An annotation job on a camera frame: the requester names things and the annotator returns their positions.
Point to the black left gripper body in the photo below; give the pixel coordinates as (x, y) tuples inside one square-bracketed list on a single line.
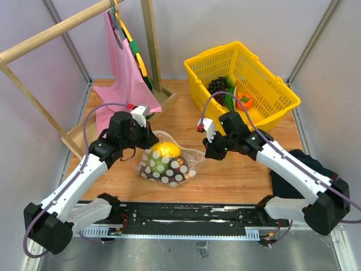
[(139, 136)]

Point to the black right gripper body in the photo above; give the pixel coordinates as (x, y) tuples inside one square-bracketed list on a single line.
[(220, 145)]

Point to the clear polka dot zip bag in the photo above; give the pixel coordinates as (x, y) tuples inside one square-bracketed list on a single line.
[(195, 158)]

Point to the dark brown toy chestnut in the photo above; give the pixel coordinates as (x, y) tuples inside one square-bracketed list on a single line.
[(179, 164)]

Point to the green toy cabbage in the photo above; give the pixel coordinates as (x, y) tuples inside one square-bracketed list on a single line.
[(159, 165)]

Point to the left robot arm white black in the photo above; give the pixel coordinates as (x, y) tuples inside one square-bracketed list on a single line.
[(53, 223)]

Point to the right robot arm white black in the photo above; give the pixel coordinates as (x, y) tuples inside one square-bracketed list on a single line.
[(325, 201)]

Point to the wooden clothes rack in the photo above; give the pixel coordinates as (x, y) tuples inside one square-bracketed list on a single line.
[(61, 28)]

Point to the pink t-shirt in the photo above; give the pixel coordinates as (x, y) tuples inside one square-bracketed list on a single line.
[(129, 86)]

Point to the toy watermelon slice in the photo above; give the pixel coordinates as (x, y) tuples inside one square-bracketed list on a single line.
[(229, 100)]

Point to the orange toy persimmon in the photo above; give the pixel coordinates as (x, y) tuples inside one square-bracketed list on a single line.
[(246, 102)]

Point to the black toy grapes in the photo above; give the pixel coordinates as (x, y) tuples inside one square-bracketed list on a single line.
[(216, 86)]

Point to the yellow green toy mango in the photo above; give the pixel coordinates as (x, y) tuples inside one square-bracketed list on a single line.
[(230, 81)]

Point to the yellow clothes hanger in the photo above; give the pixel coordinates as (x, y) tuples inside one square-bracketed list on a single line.
[(133, 47)]

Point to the green t-shirt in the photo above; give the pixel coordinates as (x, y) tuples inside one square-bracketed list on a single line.
[(141, 88)]

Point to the grey clothes hanger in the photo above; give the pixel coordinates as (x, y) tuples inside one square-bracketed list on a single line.
[(115, 24)]

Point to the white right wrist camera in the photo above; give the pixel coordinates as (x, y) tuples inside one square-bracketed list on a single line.
[(207, 126)]

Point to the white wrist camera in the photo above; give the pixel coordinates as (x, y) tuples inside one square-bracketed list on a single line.
[(139, 114), (207, 126)]

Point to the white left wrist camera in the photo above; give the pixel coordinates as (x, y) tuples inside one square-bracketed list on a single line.
[(139, 114)]

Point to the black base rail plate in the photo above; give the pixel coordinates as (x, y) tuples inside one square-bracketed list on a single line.
[(189, 220)]

